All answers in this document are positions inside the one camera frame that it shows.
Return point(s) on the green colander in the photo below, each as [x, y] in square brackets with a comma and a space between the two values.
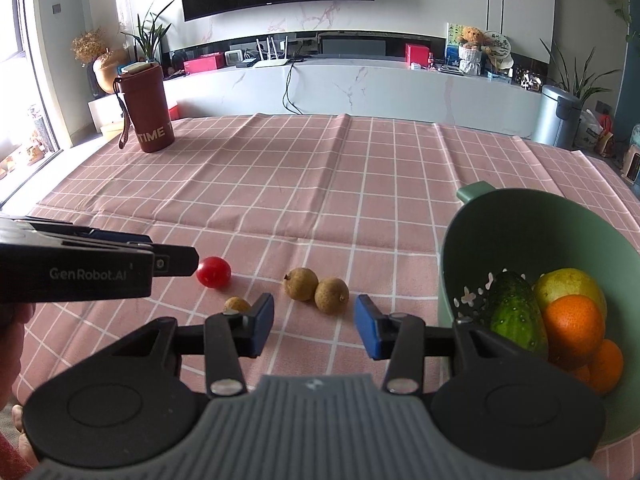
[480, 240]

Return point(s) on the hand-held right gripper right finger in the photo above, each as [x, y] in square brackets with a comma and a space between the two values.
[367, 327]

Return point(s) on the white box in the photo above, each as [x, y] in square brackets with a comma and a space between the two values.
[105, 115]

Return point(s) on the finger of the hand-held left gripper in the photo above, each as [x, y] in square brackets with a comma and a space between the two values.
[115, 236]
[175, 261]

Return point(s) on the tall-leaf potted plant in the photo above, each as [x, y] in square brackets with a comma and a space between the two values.
[575, 82]

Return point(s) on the yellow-green mango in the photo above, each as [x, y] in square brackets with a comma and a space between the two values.
[565, 285]

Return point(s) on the white plastic bag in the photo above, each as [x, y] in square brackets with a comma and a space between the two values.
[587, 130]

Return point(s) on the orange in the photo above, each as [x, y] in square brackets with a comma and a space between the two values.
[581, 374]
[572, 327]
[607, 365]

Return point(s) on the beige small appliance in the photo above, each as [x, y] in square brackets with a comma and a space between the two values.
[631, 165]

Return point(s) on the small red box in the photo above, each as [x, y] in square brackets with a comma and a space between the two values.
[416, 55]

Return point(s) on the vase with dried flowers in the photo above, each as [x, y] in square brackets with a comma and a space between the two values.
[107, 72]

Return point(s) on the person's left hand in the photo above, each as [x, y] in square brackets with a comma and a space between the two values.
[12, 330]

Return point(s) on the green potted orchid plant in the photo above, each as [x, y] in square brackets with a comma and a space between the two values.
[149, 37]

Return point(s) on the grey pedal trash can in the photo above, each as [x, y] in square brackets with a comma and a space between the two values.
[555, 117]

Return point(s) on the white router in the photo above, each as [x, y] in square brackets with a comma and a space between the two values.
[270, 62]

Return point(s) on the wide red box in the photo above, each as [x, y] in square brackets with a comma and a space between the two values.
[202, 65]

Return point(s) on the green cucumber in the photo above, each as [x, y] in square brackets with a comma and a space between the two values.
[515, 312]

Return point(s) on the pink checked tablecloth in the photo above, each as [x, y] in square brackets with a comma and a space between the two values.
[325, 185]

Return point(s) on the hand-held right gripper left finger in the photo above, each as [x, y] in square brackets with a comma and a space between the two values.
[262, 325]

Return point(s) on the brown teddy bear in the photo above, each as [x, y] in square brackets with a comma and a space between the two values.
[471, 42]

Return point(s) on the small white clock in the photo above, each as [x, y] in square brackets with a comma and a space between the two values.
[234, 58]

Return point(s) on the hanging green vine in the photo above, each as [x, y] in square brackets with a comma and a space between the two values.
[620, 7]

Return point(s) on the red cherry tomato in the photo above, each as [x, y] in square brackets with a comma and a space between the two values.
[213, 271]

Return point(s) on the white marble TV cabinet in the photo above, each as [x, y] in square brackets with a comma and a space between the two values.
[400, 90]

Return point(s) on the blue picture card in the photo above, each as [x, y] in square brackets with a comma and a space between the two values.
[454, 42]

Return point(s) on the brown longan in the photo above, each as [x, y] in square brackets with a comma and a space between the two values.
[331, 296]
[236, 305]
[301, 284]

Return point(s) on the brown bag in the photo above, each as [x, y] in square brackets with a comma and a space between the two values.
[605, 137]

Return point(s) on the round paper fan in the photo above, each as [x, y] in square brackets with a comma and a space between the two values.
[498, 50]

